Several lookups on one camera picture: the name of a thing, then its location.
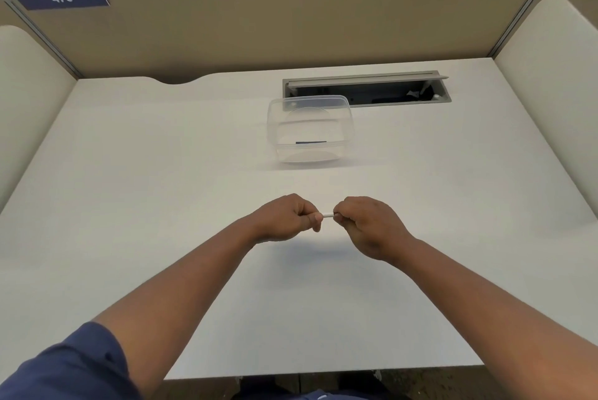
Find dark blue shirt sleeve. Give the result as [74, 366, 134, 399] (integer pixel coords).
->
[0, 321, 143, 400]

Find person's right hand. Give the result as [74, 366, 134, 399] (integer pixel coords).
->
[333, 196, 417, 261]

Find person's dark blue trousers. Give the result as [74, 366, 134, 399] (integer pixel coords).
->
[240, 369, 412, 400]

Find cream side divider panel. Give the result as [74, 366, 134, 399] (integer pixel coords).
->
[493, 0, 598, 221]
[0, 24, 78, 213]

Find grey desk cable tray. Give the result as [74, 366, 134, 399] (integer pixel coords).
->
[282, 71, 453, 109]

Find beige desk partition panel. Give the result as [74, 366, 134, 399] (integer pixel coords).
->
[0, 0, 561, 83]

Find person's left hand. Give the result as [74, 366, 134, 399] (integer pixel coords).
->
[249, 193, 325, 244]

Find person's left forearm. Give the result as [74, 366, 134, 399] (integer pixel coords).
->
[91, 220, 259, 400]

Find clear plastic container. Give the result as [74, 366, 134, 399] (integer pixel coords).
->
[267, 95, 356, 165]

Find person's right forearm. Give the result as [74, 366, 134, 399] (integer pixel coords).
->
[384, 238, 598, 400]

